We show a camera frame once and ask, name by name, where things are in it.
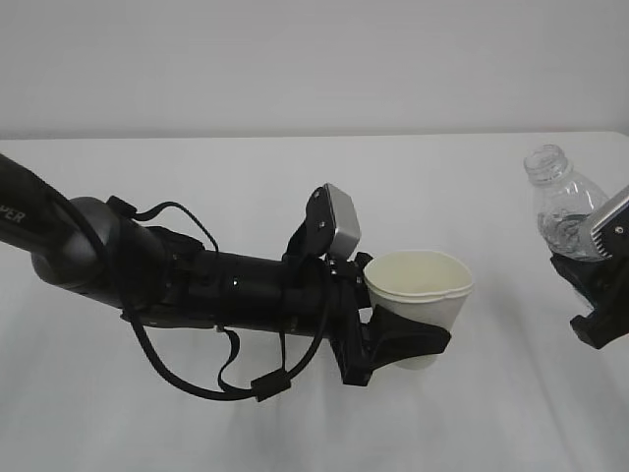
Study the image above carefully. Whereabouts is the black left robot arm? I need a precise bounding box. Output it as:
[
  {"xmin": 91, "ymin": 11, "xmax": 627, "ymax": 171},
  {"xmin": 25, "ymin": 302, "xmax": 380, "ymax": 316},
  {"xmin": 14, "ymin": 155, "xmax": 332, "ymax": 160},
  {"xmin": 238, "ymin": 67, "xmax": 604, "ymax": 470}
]
[{"xmin": 1, "ymin": 158, "xmax": 451, "ymax": 401}]

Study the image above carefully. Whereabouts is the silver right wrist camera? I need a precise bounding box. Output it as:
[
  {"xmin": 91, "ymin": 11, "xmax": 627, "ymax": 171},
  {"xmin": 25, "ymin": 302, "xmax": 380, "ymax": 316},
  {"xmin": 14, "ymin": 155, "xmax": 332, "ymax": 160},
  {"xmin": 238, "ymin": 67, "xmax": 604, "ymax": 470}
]
[{"xmin": 584, "ymin": 187, "xmax": 628, "ymax": 259}]

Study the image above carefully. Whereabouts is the white paper cup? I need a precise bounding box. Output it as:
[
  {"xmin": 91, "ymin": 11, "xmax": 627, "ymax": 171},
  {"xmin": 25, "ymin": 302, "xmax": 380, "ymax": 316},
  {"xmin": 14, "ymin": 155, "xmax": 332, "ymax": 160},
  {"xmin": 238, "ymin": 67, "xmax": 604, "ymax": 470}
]
[{"xmin": 364, "ymin": 250, "xmax": 476, "ymax": 371}]

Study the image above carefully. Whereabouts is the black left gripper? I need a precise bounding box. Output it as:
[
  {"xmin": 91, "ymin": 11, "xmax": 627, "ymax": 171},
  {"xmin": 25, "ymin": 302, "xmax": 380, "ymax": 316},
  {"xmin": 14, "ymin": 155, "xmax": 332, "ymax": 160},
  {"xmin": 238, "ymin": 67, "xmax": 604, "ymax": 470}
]
[{"xmin": 326, "ymin": 252, "xmax": 451, "ymax": 386}]

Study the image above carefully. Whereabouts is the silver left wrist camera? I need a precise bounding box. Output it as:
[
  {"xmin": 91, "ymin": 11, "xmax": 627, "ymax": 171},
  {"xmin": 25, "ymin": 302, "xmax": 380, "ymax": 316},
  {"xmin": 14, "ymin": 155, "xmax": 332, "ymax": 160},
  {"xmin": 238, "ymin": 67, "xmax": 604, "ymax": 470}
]
[{"xmin": 284, "ymin": 183, "xmax": 362, "ymax": 261}]

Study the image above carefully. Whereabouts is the clear plastic water bottle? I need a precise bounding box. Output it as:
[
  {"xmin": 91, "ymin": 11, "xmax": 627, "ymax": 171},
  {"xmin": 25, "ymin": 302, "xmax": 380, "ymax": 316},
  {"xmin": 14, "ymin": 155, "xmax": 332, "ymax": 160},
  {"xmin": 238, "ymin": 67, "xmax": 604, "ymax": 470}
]
[{"xmin": 523, "ymin": 145, "xmax": 608, "ymax": 262}]

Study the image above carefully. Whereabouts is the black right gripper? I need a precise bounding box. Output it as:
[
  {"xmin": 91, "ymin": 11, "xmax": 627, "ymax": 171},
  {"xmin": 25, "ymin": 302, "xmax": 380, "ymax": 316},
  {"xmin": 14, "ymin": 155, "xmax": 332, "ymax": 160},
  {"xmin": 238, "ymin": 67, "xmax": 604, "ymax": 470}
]
[{"xmin": 550, "ymin": 253, "xmax": 628, "ymax": 349}]

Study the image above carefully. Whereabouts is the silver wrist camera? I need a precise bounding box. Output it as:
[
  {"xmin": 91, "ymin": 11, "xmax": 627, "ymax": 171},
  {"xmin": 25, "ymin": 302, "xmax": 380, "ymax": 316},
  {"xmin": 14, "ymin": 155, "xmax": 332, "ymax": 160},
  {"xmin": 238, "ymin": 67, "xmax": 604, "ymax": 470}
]
[
  {"xmin": 584, "ymin": 187, "xmax": 628, "ymax": 259},
  {"xmin": 284, "ymin": 183, "xmax": 362, "ymax": 261}
]

